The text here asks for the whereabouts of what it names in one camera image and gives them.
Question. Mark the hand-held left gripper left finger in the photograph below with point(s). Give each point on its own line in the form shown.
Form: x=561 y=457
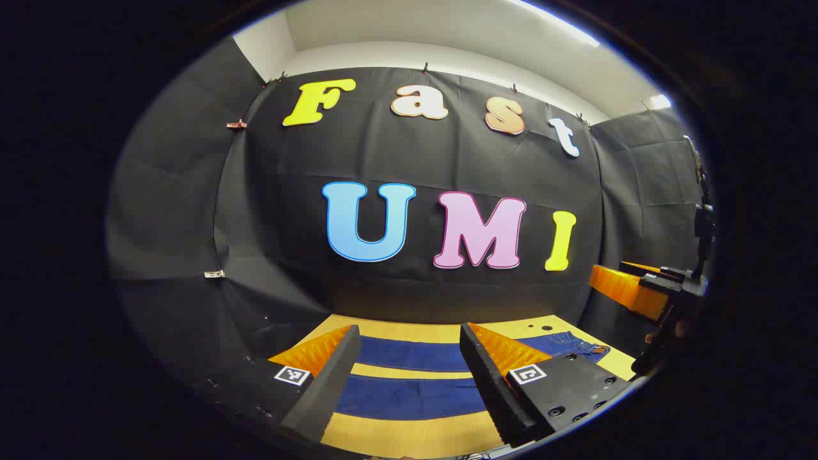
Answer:
x=329 y=377

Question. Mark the white cloth clip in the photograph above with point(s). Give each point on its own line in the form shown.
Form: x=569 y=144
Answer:
x=214 y=274

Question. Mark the blue jeans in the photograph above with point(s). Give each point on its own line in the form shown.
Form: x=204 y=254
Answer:
x=409 y=396

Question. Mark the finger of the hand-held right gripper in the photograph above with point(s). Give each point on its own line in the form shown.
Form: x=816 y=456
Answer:
x=623 y=291
x=658 y=273

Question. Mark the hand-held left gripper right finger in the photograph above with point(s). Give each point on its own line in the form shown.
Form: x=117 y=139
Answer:
x=489 y=383

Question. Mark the black backdrop cloth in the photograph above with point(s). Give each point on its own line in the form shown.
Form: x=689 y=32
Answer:
x=358 y=153

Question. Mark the red cloth clip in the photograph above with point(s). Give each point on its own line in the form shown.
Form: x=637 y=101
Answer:
x=236 y=124

